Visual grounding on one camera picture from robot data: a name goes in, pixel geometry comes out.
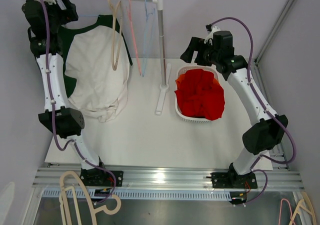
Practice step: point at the orange t-shirt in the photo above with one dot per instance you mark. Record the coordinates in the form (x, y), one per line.
(180, 81)

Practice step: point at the aluminium rail front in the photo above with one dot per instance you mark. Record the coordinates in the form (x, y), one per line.
(147, 183)

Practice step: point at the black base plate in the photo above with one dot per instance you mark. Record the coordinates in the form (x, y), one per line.
(225, 181)
(98, 178)

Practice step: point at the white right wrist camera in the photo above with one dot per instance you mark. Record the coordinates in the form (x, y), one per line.
(211, 29)

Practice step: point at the pink hanger lower right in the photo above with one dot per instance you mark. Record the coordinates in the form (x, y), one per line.
(285, 213)

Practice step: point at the white perforated plastic basket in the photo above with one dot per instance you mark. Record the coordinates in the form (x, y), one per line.
(182, 71)

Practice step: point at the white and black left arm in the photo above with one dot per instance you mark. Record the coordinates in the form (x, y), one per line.
(66, 123)

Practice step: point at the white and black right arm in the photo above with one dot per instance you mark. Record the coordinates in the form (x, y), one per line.
(267, 127)

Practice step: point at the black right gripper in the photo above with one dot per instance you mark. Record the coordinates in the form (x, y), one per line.
(195, 45)

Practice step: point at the pink plastic hanger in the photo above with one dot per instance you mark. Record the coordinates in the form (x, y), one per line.
(129, 14)

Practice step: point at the beige hanger lower right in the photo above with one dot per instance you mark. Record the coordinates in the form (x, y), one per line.
(304, 213)

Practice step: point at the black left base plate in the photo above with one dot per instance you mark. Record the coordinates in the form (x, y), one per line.
(98, 178)

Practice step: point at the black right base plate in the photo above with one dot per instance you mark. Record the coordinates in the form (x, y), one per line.
(225, 181)

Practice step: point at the silver clothes rack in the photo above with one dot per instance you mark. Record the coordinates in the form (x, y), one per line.
(165, 68)

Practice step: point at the aluminium frame post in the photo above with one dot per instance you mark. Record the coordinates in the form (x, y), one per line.
(280, 20)

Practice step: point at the green and beige t-shirt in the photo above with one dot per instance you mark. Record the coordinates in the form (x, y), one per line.
(92, 86)

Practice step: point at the red t-shirt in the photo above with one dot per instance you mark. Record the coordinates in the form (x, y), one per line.
(202, 95)

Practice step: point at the beige wooden hanger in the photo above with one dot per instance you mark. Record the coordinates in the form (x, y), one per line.
(116, 34)

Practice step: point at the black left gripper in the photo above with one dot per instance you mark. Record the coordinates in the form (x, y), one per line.
(70, 12)

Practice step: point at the black t-shirt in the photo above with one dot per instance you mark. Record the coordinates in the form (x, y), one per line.
(199, 116)

